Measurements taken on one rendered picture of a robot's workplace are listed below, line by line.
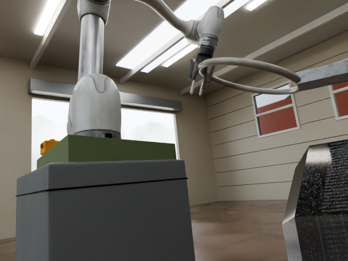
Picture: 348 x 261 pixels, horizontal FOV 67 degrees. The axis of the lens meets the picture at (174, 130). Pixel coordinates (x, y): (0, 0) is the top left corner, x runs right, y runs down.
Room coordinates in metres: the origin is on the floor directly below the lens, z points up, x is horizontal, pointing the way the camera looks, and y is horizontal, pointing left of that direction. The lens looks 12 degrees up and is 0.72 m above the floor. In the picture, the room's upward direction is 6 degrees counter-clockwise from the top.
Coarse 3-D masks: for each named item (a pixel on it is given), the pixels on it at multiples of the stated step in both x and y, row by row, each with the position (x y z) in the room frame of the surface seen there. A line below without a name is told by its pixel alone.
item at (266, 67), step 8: (200, 64) 1.11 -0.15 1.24; (208, 64) 1.05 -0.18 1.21; (216, 64) 1.02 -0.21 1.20; (224, 64) 1.00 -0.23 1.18; (232, 64) 0.98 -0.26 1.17; (240, 64) 0.96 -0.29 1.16; (248, 64) 0.95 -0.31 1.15; (256, 64) 0.94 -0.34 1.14; (264, 64) 0.94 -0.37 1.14; (272, 64) 0.95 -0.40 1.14; (200, 72) 1.22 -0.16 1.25; (272, 72) 0.97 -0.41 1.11; (280, 72) 0.96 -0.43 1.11; (288, 72) 0.97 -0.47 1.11; (216, 80) 1.35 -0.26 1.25; (224, 80) 1.38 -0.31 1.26; (296, 80) 1.01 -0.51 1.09; (240, 88) 1.40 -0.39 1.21; (248, 88) 1.39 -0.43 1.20; (256, 88) 1.37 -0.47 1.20; (288, 88) 1.24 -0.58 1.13; (296, 88) 1.13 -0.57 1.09
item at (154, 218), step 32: (160, 160) 0.76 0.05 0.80; (32, 192) 0.68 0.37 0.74; (64, 192) 0.59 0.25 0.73; (96, 192) 0.63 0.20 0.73; (128, 192) 0.69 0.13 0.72; (160, 192) 0.75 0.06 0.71; (32, 224) 0.68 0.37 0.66; (64, 224) 0.59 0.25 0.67; (96, 224) 0.63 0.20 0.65; (128, 224) 0.69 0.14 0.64; (160, 224) 0.75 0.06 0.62; (32, 256) 0.67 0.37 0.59; (64, 256) 0.59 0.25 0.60; (96, 256) 0.63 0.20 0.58; (128, 256) 0.68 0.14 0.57; (160, 256) 0.74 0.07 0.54; (192, 256) 0.81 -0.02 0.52
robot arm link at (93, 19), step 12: (84, 0) 1.01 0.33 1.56; (108, 0) 1.04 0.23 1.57; (84, 12) 1.03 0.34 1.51; (96, 12) 1.03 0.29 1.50; (108, 12) 1.09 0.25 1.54; (84, 24) 1.03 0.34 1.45; (96, 24) 1.04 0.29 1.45; (84, 36) 1.02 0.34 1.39; (96, 36) 1.03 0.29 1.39; (84, 48) 1.02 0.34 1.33; (96, 48) 1.03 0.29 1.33; (84, 60) 1.01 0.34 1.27; (96, 60) 1.02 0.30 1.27; (84, 72) 1.00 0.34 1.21; (96, 72) 1.02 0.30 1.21
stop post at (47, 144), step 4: (48, 140) 1.63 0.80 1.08; (52, 140) 1.65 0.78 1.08; (44, 144) 1.63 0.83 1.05; (48, 144) 1.63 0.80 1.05; (52, 144) 1.64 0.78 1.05; (40, 148) 1.69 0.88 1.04; (44, 148) 1.63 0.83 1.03; (48, 148) 1.63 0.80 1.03; (40, 152) 1.69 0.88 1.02; (44, 152) 1.63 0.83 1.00
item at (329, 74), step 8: (336, 64) 0.96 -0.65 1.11; (344, 64) 0.94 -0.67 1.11; (296, 72) 1.03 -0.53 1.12; (304, 72) 1.01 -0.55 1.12; (312, 72) 1.00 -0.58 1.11; (320, 72) 0.98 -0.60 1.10; (328, 72) 0.97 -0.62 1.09; (336, 72) 0.96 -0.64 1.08; (344, 72) 0.95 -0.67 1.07; (304, 80) 1.01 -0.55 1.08; (312, 80) 1.00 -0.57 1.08; (320, 80) 1.01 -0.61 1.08; (328, 80) 1.02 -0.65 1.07; (336, 80) 1.03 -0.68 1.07; (344, 80) 1.03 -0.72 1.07; (304, 88) 1.10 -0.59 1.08; (312, 88) 1.10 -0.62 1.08
